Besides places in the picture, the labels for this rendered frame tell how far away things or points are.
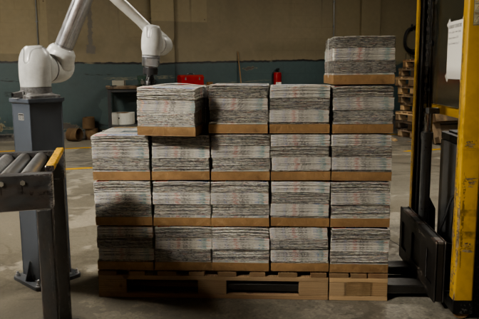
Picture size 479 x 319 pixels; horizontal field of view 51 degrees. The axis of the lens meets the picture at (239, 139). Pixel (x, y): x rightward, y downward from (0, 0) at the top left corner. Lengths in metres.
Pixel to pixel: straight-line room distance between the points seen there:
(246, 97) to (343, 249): 0.88
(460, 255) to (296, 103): 1.01
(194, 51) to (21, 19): 2.88
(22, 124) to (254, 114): 1.22
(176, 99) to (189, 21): 6.94
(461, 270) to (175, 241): 1.34
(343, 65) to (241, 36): 7.07
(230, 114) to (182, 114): 0.24
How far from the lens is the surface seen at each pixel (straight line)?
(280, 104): 2.42
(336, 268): 2.62
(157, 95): 2.39
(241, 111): 2.43
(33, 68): 2.82
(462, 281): 2.57
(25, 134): 2.85
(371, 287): 2.69
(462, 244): 2.51
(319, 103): 2.43
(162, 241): 2.61
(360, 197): 2.53
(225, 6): 9.43
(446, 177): 3.03
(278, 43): 9.65
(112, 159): 2.56
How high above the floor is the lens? 1.13
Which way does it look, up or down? 8 degrees down
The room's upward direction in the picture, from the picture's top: straight up
